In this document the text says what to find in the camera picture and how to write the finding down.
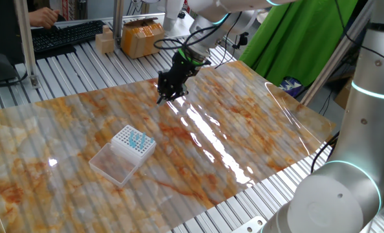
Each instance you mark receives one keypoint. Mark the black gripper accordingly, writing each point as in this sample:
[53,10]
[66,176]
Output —
[176,76]

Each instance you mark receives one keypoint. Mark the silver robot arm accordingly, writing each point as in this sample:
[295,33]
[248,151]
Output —
[369,129]

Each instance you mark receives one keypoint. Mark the white pipette tip rack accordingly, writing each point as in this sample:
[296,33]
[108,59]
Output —
[146,154]

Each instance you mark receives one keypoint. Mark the person's bare hand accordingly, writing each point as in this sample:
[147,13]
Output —
[43,17]

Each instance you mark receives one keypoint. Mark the marble pattern plastic sheet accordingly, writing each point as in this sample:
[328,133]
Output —
[211,113]

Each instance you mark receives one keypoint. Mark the taped cardboard box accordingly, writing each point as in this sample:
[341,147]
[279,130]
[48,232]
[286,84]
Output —
[142,39]

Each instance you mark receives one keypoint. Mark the wooden block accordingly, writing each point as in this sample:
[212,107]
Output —
[104,42]

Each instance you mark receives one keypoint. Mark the clear plastic rack lid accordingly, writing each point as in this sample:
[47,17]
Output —
[111,168]

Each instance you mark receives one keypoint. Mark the black keyboard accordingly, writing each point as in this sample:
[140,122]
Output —
[66,35]

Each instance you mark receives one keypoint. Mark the blue white patterned bag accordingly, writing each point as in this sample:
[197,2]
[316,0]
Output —
[290,86]

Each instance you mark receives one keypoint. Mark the green cloth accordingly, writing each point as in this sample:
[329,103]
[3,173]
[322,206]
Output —
[292,39]

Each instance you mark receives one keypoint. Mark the plain cardboard box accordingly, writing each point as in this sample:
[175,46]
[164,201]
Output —
[344,94]

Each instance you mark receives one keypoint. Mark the aluminium frame post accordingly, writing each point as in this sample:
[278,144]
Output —
[25,42]
[334,58]
[118,19]

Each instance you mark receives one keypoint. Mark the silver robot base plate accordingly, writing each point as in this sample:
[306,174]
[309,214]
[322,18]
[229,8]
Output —
[250,225]

